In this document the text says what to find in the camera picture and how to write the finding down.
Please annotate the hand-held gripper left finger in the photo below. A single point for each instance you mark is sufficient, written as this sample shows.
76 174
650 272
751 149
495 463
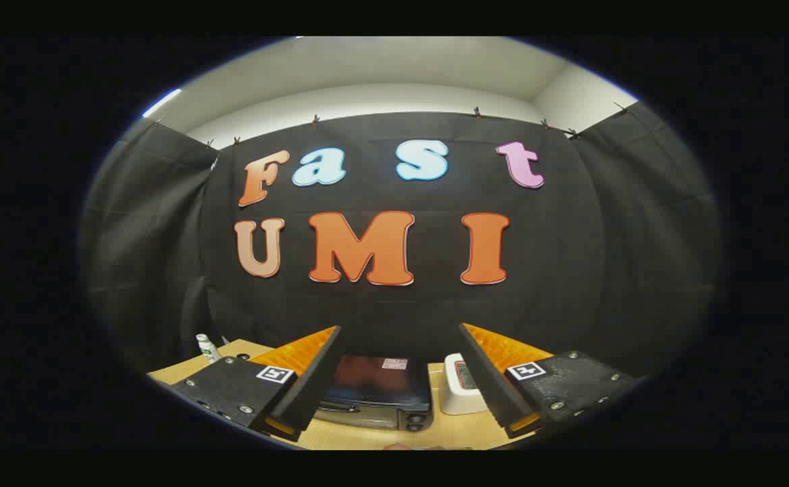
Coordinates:
317 379

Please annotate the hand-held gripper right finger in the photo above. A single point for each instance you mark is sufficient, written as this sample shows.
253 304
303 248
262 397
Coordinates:
488 379

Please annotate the black toaster oven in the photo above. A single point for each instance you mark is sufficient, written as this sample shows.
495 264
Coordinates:
367 385

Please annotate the white pop-up toaster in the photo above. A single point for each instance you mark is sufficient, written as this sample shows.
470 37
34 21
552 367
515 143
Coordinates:
455 402

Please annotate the white bottle with green label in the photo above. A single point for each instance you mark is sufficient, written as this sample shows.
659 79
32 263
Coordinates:
206 348

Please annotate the ceiling light strip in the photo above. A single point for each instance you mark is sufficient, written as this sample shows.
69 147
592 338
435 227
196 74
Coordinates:
161 103

